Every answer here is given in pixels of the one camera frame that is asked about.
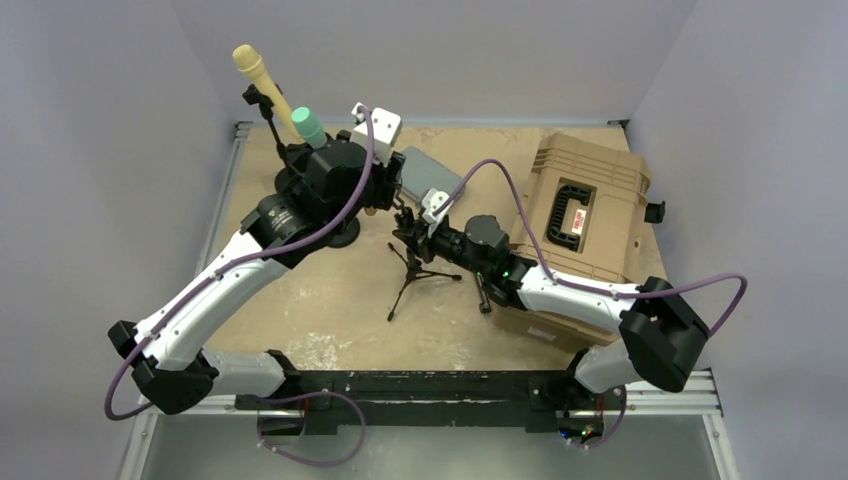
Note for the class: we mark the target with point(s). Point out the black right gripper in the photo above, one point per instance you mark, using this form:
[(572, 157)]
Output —
[(417, 237)]

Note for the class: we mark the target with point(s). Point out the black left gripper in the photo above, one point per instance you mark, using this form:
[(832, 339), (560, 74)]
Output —
[(386, 176)]

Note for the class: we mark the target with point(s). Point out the black tripod shock-mount stand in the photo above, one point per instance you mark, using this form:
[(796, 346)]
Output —
[(414, 272)]

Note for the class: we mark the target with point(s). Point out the black round-base stand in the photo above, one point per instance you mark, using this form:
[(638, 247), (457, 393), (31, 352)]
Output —
[(346, 236), (277, 146)]

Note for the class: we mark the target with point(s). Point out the mint green microphone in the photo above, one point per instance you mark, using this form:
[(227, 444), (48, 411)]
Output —
[(309, 127)]

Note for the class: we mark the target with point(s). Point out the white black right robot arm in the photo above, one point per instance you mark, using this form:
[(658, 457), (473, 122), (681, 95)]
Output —
[(660, 337)]

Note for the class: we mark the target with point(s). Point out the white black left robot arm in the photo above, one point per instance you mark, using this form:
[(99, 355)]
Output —
[(322, 190)]

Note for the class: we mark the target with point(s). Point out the cream yellow microphone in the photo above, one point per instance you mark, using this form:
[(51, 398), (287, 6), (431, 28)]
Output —
[(251, 64)]

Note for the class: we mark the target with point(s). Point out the tan hard equipment case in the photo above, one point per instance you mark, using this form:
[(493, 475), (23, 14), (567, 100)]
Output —
[(586, 205)]

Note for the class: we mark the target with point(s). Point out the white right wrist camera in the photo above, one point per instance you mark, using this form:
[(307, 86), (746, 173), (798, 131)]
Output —
[(434, 209)]

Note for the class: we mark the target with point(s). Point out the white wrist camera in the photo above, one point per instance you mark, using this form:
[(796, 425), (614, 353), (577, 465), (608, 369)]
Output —
[(387, 127), (434, 209)]

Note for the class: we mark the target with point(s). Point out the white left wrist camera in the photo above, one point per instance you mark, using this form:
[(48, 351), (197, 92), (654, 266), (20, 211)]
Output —
[(387, 127)]

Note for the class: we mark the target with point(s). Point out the dark metal door handle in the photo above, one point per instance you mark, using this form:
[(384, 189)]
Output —
[(484, 305)]

